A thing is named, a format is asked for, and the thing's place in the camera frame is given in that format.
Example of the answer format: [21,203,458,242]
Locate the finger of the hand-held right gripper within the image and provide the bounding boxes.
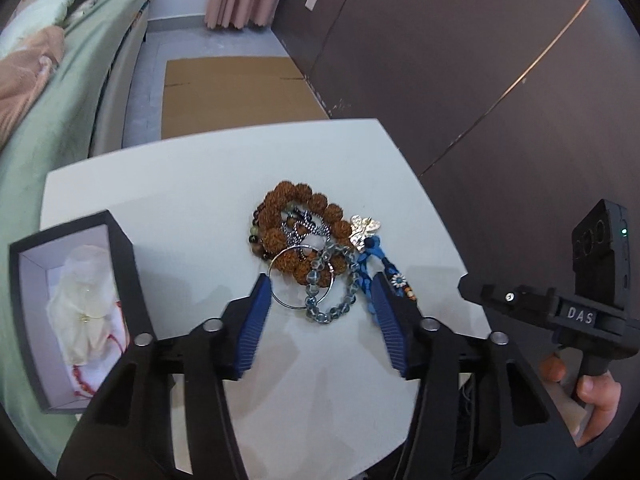
[457,274,501,318]

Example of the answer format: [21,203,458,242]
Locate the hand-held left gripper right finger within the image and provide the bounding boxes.
[370,271,592,480]

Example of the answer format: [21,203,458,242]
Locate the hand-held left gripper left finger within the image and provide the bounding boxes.
[55,274,273,480]

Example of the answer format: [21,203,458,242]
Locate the thin silver bangle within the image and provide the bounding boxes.
[267,244,337,310]

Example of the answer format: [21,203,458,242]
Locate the clear grey bead bracelet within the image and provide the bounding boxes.
[305,241,362,323]

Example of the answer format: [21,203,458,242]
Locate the blue cord bracelet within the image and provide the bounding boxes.
[357,235,418,313]

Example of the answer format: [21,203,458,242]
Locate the dark mixed bead bracelet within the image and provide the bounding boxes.
[247,202,281,261]

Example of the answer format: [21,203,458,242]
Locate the silver butterfly charm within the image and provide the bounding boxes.
[350,215,385,251]

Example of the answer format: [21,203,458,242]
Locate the silver chain bracelet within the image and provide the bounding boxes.
[280,207,333,251]

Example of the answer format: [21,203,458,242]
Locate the brown rudraksha bead bracelet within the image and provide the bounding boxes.
[257,180,356,283]

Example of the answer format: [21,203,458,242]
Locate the black jewelry box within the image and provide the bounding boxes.
[8,210,156,413]

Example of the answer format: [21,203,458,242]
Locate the person's right hand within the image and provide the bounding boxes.
[540,350,623,448]

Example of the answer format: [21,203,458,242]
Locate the white fabric flower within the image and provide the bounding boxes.
[47,245,131,367]

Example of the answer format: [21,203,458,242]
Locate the flat cardboard sheet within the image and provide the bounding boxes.
[161,56,331,138]

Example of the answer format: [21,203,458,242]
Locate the dark brown wardrobe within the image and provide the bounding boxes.
[270,0,633,311]

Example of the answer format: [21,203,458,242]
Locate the bed with green sheet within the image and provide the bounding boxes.
[0,0,158,466]

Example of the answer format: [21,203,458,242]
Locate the pink flowered blanket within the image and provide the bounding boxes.
[0,25,66,148]

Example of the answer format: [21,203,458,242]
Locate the light green quilt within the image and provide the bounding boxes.
[0,0,101,46]

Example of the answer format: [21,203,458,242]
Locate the red string bracelet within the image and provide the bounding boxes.
[71,300,132,397]

